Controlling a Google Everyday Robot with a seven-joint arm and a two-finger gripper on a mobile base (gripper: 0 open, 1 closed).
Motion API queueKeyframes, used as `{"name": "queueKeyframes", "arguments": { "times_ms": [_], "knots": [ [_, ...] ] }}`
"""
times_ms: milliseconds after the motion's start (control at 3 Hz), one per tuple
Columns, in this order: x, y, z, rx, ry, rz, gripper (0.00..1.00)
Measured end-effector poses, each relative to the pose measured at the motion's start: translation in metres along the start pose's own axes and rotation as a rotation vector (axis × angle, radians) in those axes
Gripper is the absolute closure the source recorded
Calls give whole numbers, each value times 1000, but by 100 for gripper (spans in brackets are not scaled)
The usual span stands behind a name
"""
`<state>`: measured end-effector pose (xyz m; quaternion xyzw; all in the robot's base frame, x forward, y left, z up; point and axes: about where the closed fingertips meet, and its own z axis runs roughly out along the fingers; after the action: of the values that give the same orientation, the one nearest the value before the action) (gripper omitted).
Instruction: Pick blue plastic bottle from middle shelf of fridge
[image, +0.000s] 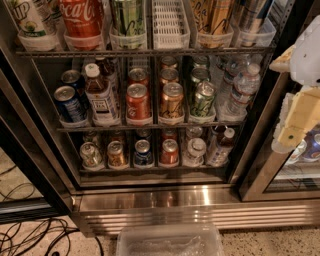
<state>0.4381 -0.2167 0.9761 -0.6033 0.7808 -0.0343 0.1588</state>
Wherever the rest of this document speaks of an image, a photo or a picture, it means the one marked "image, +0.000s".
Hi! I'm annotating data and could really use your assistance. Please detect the fridge glass door right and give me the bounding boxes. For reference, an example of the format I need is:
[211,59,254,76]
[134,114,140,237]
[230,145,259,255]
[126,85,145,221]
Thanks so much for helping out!
[236,0,320,201]

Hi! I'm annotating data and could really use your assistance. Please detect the red soda can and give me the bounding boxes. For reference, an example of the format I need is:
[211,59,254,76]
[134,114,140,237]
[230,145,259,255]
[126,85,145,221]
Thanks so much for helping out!
[126,83,151,125]
[128,68,149,87]

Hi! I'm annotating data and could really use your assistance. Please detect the bottom shelf clear bottle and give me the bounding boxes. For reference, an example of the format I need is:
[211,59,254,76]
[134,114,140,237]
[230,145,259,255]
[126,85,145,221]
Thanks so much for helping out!
[182,138,206,167]

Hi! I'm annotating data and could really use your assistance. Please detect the front orange LaCroix can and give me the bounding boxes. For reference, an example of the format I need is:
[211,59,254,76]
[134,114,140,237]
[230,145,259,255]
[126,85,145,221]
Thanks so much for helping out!
[160,82,184,119]

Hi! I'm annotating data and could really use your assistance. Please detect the green can top shelf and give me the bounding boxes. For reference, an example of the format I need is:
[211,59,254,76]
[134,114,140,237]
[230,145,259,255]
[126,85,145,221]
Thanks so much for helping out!
[110,0,145,37]

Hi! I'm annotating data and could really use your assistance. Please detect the fridge door left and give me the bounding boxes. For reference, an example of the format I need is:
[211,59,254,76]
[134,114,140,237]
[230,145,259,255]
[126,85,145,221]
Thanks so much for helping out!
[0,53,72,224]

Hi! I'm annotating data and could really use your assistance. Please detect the bottom shelf tea bottle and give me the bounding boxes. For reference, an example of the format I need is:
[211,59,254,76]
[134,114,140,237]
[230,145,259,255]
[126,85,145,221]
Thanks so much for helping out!
[206,128,235,167]

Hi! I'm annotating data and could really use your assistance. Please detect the rear blue soda can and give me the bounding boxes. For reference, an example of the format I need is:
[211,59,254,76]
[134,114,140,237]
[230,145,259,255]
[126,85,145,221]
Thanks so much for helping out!
[61,70,89,109]

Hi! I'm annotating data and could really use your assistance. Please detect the bottom shelf blue can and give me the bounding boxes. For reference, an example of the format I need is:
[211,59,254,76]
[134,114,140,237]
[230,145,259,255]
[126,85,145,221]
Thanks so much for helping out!
[135,140,153,166]

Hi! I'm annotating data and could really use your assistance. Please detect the clear plastic bin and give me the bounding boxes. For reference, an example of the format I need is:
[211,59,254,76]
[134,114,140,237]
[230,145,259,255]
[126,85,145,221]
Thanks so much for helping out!
[116,223,225,256]

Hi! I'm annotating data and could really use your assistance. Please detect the bottom shelf silver can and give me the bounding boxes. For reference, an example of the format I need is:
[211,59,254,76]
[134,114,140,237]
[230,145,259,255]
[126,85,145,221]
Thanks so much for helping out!
[80,142,103,168]

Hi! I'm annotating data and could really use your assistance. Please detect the front green LaCroix can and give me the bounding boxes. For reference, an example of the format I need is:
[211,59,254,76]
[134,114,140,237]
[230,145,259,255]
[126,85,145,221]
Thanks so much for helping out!
[191,81,216,117]

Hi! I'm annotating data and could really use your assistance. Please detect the black floor cables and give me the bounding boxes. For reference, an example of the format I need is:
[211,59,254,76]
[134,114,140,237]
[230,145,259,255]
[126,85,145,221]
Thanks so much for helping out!
[0,164,104,256]

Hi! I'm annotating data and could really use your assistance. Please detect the rear red soda can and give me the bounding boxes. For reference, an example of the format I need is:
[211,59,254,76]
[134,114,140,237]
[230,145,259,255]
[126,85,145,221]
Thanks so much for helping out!
[128,68,149,87]

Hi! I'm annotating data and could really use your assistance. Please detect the bottom shelf orange can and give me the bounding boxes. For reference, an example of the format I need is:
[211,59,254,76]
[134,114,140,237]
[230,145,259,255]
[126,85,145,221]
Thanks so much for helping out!
[107,141,127,167]

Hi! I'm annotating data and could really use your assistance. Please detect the front clear water bottle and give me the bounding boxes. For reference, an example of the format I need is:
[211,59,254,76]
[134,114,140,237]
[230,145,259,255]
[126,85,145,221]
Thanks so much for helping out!
[226,63,261,115]

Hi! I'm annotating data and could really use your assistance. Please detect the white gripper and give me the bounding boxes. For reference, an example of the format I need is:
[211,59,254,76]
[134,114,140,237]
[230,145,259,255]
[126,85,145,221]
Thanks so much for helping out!
[269,45,320,154]

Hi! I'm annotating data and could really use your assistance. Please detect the middle green can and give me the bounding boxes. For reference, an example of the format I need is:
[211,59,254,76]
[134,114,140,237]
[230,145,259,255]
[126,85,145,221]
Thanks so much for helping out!
[191,67,211,84]

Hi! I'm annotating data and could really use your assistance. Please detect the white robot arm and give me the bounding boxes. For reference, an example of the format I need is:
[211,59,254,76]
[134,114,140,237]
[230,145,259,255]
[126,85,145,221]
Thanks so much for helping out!
[269,16,320,154]

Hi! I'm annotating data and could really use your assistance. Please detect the yellow can top shelf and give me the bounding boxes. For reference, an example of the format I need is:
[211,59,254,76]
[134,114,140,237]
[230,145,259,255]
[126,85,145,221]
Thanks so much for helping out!
[190,0,234,35]

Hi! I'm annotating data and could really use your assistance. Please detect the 7UP bottle top shelf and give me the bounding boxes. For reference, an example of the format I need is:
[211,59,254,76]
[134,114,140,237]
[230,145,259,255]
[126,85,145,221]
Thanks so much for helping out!
[7,0,56,37]

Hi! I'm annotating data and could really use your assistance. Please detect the front red soda can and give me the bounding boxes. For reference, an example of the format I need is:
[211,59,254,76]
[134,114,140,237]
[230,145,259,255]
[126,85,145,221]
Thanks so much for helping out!
[126,83,151,125]

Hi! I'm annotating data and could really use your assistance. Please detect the middle orange can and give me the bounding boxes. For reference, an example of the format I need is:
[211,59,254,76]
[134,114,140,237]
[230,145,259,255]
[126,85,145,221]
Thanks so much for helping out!
[160,68,179,86]

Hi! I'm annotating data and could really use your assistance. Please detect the silver can top shelf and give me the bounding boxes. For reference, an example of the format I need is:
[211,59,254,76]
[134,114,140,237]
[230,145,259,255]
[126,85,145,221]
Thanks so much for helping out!
[234,0,274,33]

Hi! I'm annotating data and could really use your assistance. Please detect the rear clear water bottle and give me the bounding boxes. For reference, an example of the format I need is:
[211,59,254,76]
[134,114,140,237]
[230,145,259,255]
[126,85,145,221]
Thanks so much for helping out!
[218,54,251,100]

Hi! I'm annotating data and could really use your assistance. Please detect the bottom shelf red can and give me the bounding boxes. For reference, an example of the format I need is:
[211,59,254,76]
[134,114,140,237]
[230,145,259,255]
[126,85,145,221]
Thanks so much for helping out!
[160,139,179,164]

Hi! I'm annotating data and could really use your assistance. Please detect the Coca-Cola bottle top shelf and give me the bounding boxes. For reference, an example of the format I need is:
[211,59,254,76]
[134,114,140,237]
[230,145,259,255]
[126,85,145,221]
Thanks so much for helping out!
[59,0,104,38]

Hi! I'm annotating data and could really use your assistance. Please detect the blue soda can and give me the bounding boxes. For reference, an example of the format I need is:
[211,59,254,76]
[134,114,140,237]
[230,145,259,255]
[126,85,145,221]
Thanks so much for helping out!
[54,85,86,123]
[61,70,89,109]

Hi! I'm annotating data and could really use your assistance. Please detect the clear water bottle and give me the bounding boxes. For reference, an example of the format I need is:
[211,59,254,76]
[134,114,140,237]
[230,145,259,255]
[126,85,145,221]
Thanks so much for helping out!
[218,54,251,100]
[226,63,261,115]

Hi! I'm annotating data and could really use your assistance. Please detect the front blue soda can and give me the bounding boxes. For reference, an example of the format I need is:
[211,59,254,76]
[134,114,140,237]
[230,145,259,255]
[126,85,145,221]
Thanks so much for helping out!
[54,85,86,123]

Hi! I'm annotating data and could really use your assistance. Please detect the tea bottle white cap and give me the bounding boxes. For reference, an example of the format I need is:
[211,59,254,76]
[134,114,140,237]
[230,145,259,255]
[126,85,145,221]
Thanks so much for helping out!
[85,63,119,123]

